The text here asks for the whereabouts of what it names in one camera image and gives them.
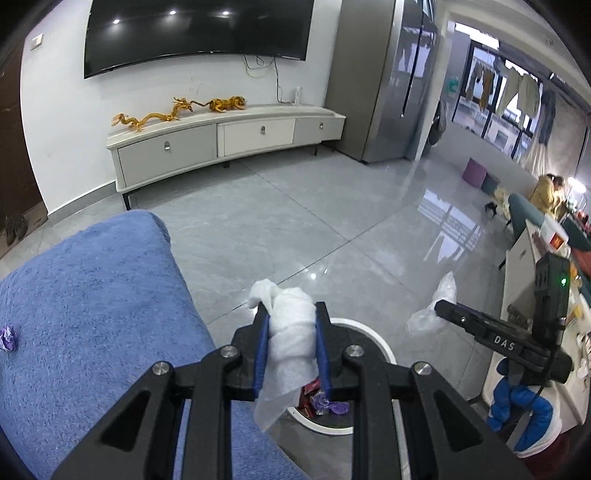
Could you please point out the dark hanging coat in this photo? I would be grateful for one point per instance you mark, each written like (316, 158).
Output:
(437, 124)

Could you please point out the dark brown door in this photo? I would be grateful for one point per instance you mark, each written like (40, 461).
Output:
(14, 138)

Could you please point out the person's right hand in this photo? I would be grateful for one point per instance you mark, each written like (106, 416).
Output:
(526, 406)

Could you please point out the long golden dragon figurine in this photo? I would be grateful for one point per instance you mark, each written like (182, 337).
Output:
(147, 120)

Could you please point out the small white device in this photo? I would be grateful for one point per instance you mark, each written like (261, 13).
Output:
(298, 95)

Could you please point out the clear plastic bag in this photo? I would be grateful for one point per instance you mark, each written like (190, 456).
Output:
(434, 304)

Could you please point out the white tissue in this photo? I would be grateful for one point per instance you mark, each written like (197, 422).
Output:
(291, 332)

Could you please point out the white round trash bin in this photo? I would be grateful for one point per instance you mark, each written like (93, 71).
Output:
(374, 339)

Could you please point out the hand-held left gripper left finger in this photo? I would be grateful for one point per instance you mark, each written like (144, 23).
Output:
(262, 350)

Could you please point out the row of hanging clothes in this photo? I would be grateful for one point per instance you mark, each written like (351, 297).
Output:
(512, 92)

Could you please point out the grey refrigerator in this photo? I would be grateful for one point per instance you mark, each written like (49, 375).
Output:
(369, 83)

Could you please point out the teal stool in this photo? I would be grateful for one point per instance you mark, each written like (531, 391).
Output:
(490, 184)

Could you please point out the wall light switch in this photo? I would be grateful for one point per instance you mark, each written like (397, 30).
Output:
(37, 42)

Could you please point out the blue fleece blanket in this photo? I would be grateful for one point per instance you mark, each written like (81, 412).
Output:
(92, 300)

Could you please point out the orange tiger figurine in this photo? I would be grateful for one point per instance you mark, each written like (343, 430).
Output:
(226, 104)

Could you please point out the red wrapper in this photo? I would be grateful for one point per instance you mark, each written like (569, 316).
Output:
(308, 397)

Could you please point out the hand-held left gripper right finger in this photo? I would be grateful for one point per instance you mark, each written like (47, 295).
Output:
(323, 350)

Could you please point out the red white box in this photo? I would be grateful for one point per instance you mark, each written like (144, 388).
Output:
(556, 235)

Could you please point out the small golden dragon figurine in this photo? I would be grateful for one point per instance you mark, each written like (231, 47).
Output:
(182, 107)

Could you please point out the black wall television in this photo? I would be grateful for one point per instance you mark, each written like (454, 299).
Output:
(184, 27)

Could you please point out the green sofa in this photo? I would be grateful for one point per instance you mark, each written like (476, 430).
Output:
(521, 212)

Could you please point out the purple stool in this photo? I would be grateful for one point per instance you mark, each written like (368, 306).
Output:
(474, 171)

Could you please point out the white table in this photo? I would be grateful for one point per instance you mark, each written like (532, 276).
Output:
(517, 277)

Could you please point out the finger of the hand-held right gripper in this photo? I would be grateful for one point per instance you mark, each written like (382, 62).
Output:
(457, 317)

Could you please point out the small purple wrapper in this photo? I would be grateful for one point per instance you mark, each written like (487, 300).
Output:
(8, 338)

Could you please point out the white television cabinet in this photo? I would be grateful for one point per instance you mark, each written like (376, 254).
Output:
(184, 147)

